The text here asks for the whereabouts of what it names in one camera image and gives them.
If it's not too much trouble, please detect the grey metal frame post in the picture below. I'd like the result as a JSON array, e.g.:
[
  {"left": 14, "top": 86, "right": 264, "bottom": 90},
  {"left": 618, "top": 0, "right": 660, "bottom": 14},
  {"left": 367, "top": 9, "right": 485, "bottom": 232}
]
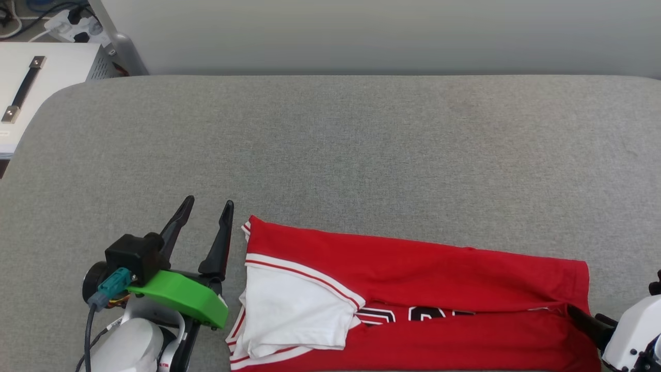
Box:
[{"left": 100, "top": 0, "right": 150, "bottom": 77}]

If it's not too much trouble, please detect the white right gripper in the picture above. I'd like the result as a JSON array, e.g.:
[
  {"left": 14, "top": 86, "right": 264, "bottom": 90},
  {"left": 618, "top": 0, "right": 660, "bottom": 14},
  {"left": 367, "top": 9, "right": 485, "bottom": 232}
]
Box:
[{"left": 566, "top": 294, "right": 661, "bottom": 372}]

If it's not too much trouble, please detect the white power strip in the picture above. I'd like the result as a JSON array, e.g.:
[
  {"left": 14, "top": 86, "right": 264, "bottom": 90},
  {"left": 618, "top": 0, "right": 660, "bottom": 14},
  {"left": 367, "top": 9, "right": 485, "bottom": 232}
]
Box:
[{"left": 44, "top": 9, "right": 112, "bottom": 45}]

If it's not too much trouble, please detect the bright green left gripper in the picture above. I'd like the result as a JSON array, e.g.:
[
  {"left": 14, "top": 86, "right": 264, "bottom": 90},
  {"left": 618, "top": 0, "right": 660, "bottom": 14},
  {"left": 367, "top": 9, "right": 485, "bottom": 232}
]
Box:
[{"left": 127, "top": 195, "right": 235, "bottom": 372}]

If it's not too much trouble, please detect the black handle with metal ends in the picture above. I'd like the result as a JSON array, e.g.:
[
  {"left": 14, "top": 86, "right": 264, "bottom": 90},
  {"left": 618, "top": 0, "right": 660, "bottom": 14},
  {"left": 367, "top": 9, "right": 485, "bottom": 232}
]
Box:
[{"left": 1, "top": 56, "right": 47, "bottom": 124}]

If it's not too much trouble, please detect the white cabinet box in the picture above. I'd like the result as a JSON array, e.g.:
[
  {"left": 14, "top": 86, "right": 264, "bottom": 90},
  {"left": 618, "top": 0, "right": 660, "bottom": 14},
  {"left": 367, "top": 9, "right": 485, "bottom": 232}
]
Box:
[{"left": 0, "top": 42, "right": 122, "bottom": 160}]

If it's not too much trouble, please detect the black power cable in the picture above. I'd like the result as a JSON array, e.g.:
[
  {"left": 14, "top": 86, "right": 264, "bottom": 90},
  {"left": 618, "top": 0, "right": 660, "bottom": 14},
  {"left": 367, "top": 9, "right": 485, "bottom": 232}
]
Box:
[{"left": 0, "top": 0, "right": 86, "bottom": 29}]

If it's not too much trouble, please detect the red and white jersey garment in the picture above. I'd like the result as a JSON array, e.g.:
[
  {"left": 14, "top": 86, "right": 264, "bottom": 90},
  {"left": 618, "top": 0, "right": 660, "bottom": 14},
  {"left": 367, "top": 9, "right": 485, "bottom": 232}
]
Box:
[{"left": 226, "top": 215, "right": 603, "bottom": 372}]

